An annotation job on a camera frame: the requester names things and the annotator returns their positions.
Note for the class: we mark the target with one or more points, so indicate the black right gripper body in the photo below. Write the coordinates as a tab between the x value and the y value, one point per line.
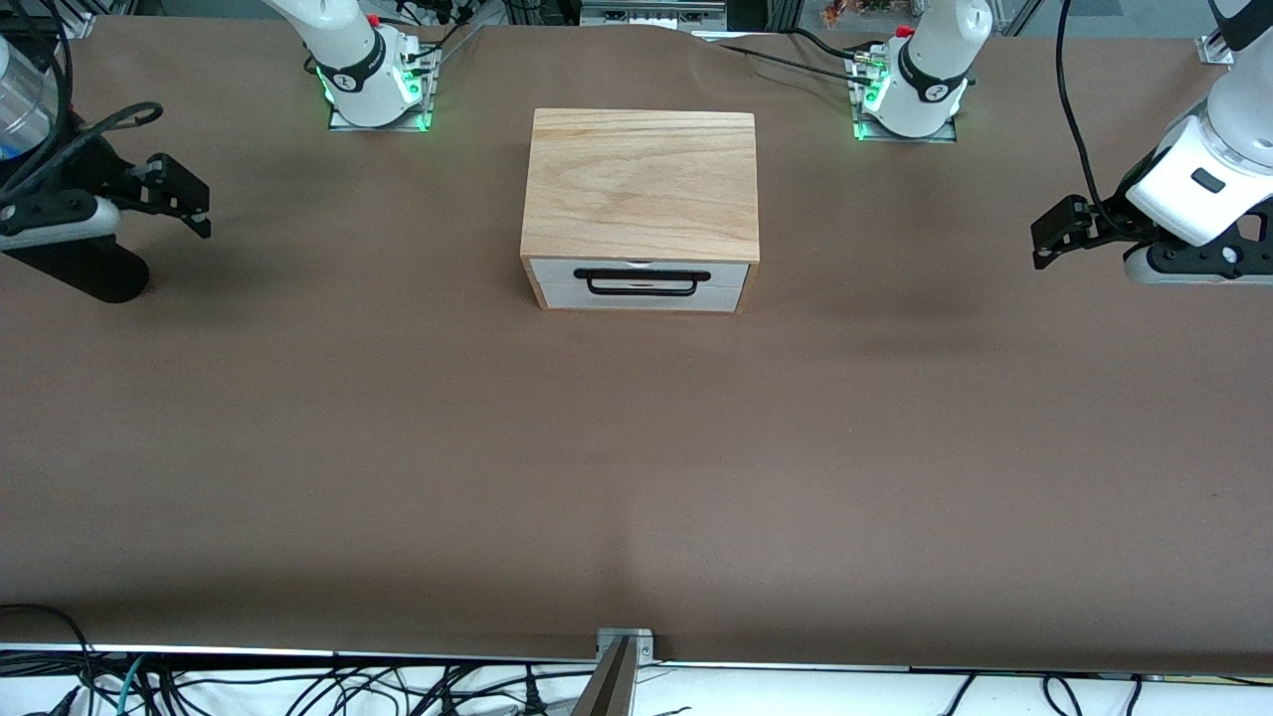
88	169

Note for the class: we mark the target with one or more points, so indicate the wooden drawer with white front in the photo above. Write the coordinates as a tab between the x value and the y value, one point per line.
547	273

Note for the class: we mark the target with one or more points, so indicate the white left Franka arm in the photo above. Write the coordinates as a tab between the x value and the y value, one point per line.
930	60

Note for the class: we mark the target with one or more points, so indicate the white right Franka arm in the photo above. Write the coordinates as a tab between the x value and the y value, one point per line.
348	60

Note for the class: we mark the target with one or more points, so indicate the light wooden drawer cabinet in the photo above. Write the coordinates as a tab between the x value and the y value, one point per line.
636	179

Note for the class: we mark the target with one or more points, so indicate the black cylindrical housing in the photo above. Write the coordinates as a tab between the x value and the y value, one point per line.
90	273

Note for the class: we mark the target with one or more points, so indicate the orange patterned object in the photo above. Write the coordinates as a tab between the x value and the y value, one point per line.
845	14

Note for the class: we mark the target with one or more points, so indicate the grey metal equipment box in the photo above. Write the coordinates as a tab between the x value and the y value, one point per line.
646	15

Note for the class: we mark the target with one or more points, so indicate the brown table cover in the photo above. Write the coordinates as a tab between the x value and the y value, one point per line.
636	497

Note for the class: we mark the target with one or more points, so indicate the metal corner bracket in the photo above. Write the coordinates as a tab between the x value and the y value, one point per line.
75	25
1215	50

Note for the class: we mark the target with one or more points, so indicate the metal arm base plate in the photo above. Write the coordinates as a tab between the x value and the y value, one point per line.
900	138
430	117

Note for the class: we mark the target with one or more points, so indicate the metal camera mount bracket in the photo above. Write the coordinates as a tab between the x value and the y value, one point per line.
641	641

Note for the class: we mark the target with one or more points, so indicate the grey camera mount pole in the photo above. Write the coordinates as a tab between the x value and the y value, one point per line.
607	691

